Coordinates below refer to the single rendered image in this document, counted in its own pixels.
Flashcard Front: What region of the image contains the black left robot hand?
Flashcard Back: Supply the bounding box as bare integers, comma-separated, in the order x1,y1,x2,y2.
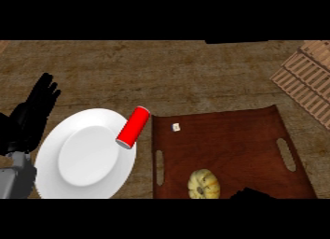
0,72,64,157

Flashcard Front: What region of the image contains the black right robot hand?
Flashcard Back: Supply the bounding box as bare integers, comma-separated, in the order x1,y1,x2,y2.
229,187,279,200

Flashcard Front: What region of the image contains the dark brown wooden tray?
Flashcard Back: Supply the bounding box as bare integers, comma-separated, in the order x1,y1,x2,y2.
152,104,320,200

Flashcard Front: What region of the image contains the wooden slatted tiered shelf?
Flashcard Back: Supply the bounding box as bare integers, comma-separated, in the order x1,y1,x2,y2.
270,39,330,140

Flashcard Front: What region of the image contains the white round plate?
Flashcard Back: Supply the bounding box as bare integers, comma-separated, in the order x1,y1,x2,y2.
33,107,139,200

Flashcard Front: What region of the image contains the red can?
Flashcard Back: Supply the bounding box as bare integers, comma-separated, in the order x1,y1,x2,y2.
114,105,153,150

